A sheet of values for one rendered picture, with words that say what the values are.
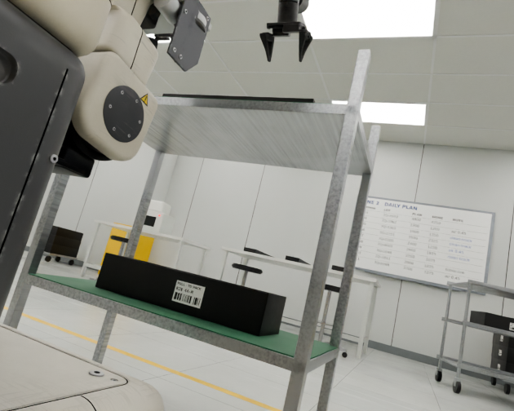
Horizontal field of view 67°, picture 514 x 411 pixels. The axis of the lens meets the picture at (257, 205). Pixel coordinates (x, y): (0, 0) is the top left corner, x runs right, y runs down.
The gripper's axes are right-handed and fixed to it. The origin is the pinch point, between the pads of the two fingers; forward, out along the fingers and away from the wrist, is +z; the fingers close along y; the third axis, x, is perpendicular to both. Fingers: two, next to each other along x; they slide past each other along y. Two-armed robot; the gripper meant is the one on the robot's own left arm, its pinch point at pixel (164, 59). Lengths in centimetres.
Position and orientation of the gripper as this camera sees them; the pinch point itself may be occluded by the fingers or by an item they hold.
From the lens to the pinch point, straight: 141.5
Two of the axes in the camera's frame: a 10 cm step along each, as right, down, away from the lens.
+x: -4.1, 1.9, -8.9
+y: -9.1, -1.5, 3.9
